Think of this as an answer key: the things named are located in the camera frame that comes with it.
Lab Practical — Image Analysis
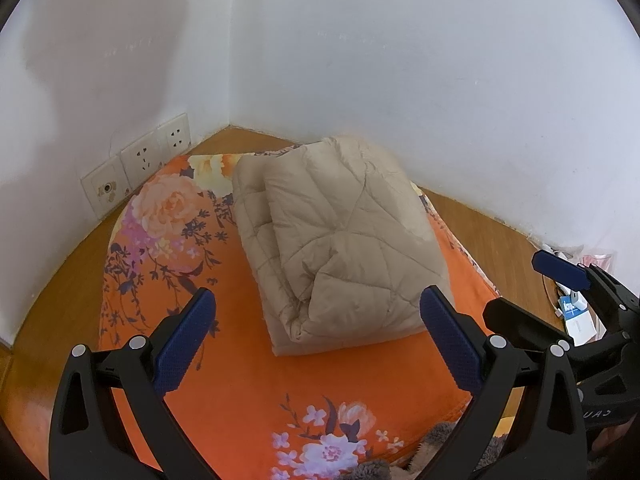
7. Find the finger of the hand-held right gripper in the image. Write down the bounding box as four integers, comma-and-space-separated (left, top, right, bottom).
531, 250, 640, 328
482, 297, 583, 348

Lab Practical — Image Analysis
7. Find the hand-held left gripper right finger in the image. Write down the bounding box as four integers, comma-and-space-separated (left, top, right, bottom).
419, 285, 589, 480

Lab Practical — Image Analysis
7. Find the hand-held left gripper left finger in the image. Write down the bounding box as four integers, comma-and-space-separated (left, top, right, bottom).
47, 287, 217, 480

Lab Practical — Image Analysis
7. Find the beige quilted blanket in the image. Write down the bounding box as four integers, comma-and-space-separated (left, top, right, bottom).
231, 135, 456, 358

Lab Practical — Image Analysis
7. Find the pink packet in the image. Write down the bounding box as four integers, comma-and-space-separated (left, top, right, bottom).
575, 250, 619, 275

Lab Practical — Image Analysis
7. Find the blue and white box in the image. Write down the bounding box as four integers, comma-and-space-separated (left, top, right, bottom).
557, 294, 599, 347

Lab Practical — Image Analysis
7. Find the orange floral blanket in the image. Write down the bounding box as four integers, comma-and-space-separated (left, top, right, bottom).
97, 145, 503, 480

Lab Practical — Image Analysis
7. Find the grey fuzzy cloth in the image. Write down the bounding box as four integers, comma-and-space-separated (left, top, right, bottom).
345, 420, 516, 480

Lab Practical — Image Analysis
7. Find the white cable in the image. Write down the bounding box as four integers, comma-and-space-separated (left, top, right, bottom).
541, 245, 587, 321

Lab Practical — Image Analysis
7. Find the white coaxial wall socket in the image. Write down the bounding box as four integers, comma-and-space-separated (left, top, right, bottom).
80, 157, 132, 220

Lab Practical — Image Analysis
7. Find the white wall power socket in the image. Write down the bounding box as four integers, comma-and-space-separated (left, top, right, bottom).
119, 131, 165, 182
157, 112, 192, 160

